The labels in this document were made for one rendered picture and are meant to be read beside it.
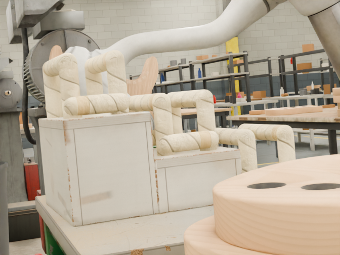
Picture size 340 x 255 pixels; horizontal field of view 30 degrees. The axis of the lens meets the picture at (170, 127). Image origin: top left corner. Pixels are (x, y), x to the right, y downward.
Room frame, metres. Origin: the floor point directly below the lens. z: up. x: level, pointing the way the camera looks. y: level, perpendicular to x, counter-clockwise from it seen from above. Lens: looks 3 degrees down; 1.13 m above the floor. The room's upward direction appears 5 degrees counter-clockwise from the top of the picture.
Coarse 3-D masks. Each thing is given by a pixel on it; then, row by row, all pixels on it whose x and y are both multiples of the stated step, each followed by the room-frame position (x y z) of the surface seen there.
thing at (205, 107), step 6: (198, 102) 1.14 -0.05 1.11; (204, 102) 1.13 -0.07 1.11; (210, 102) 1.13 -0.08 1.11; (198, 108) 1.14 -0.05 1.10; (204, 108) 1.13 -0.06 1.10; (210, 108) 1.13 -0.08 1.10; (198, 114) 1.14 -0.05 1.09; (204, 114) 1.13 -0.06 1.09; (210, 114) 1.13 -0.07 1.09; (198, 120) 1.14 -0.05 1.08; (204, 120) 1.13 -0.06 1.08; (210, 120) 1.13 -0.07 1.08; (198, 126) 1.14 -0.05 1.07; (204, 126) 1.13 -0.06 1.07; (210, 126) 1.13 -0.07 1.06; (204, 150) 1.13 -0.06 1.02; (210, 150) 1.13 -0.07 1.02
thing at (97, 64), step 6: (102, 54) 1.13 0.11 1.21; (108, 54) 1.08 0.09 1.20; (114, 54) 1.08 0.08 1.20; (120, 54) 1.08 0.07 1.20; (90, 60) 1.21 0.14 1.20; (96, 60) 1.15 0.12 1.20; (102, 60) 1.11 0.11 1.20; (84, 66) 1.24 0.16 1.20; (90, 66) 1.20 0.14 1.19; (96, 66) 1.16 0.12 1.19; (102, 66) 1.12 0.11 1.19; (90, 72) 1.23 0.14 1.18; (96, 72) 1.20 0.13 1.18
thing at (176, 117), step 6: (174, 108) 1.29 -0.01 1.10; (180, 108) 1.30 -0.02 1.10; (174, 114) 1.29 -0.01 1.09; (180, 114) 1.30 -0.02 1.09; (174, 120) 1.29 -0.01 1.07; (180, 120) 1.30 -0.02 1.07; (174, 126) 1.29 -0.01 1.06; (180, 126) 1.29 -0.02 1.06; (174, 132) 1.29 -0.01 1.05; (180, 132) 1.29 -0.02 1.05
